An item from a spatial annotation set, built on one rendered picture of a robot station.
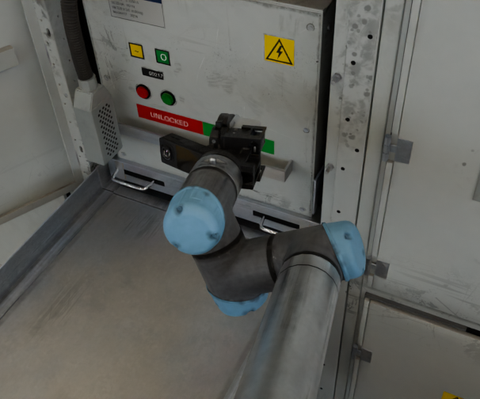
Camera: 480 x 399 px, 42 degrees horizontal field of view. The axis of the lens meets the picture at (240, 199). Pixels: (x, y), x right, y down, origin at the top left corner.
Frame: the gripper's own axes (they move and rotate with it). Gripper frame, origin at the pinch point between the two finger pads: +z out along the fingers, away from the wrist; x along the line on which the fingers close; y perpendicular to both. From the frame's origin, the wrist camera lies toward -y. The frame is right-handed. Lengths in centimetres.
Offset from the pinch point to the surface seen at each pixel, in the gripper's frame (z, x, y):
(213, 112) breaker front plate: 16.0, -4.8, -7.5
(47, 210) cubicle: 33, -43, -58
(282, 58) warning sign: 8.2, 9.3, 6.9
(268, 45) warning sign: 8.2, 11.5, 4.5
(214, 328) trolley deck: -6.3, -40.5, -2.4
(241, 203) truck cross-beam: 19.2, -26.6, -2.4
